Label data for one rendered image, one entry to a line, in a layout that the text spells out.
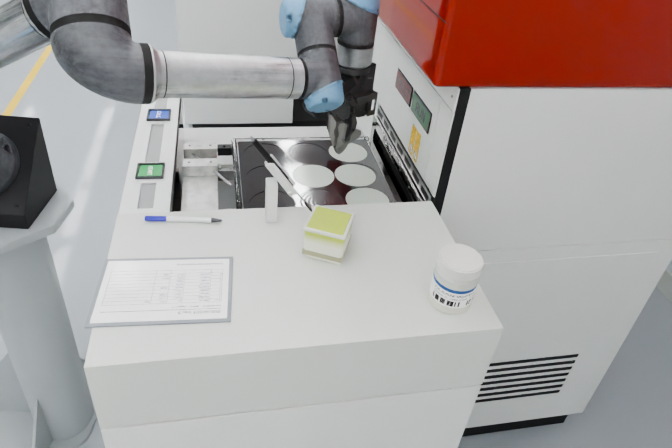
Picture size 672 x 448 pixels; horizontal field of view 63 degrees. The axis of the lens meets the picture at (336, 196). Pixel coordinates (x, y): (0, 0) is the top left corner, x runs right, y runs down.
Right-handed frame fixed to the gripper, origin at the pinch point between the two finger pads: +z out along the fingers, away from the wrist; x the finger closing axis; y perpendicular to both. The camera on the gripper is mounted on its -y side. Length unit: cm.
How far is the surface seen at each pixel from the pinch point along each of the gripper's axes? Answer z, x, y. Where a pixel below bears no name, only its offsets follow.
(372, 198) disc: 9.1, -9.9, 3.8
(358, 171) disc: 9.1, 0.5, 8.8
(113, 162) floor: 100, 179, 7
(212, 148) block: 8.7, 27.3, -16.3
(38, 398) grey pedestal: 78, 36, -68
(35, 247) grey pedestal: 27, 36, -58
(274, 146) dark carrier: 9.4, 21.4, -1.7
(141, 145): 3.6, 28.7, -33.4
